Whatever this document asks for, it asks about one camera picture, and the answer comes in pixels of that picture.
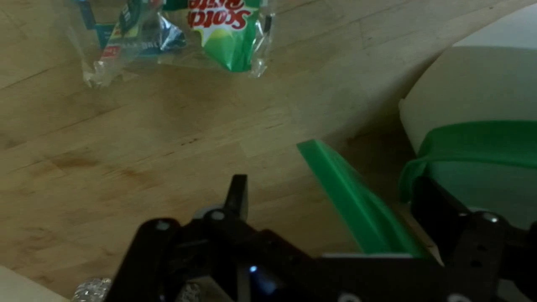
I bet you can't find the green bin lid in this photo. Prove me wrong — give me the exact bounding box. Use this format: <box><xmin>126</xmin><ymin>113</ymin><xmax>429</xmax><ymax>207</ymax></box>
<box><xmin>298</xmin><ymin>140</ymin><xmax>427</xmax><ymax>257</ymax></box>

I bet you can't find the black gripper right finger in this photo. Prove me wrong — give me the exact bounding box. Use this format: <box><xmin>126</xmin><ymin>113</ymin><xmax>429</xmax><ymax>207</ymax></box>
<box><xmin>412</xmin><ymin>176</ymin><xmax>507</xmax><ymax>302</ymax></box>

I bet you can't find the crumpled clear plastic wrapper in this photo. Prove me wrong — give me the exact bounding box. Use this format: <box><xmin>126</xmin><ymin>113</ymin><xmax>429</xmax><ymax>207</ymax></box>
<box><xmin>54</xmin><ymin>0</ymin><xmax>276</xmax><ymax>87</ymax></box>

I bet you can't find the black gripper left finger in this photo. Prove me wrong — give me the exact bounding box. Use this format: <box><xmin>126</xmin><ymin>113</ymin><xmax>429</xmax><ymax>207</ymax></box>
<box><xmin>224</xmin><ymin>175</ymin><xmax>249</xmax><ymax>220</ymax></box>

